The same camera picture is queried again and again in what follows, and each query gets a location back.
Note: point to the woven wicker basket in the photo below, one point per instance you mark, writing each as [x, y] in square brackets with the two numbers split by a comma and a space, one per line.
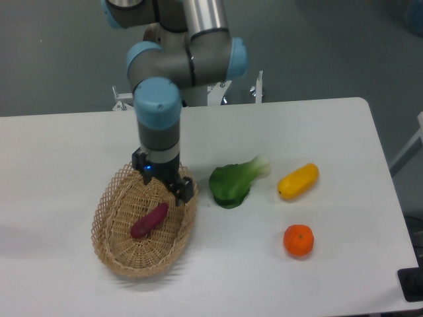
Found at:
[125, 201]

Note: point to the orange tangerine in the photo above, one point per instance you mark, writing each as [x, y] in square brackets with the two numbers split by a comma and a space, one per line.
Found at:
[298, 240]

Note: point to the black box at table edge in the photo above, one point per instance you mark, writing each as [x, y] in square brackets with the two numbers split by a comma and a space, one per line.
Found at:
[411, 283]

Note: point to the yellow mango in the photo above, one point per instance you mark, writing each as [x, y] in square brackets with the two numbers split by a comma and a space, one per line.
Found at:
[298, 182]

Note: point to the white metal base frame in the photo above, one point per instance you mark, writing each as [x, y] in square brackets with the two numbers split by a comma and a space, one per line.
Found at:
[215, 94]

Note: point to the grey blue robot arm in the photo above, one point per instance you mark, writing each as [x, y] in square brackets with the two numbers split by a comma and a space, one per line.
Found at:
[194, 48]

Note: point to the green bok choy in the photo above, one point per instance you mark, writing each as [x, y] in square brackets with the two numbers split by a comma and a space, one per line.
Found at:
[230, 184]

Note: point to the white furniture leg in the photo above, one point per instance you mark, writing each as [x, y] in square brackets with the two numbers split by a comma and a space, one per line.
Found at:
[411, 147]

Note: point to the purple sweet potato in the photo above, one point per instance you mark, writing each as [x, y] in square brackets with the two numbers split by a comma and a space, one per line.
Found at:
[150, 221]

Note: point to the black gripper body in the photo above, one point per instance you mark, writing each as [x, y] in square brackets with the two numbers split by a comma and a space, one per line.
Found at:
[165, 172]

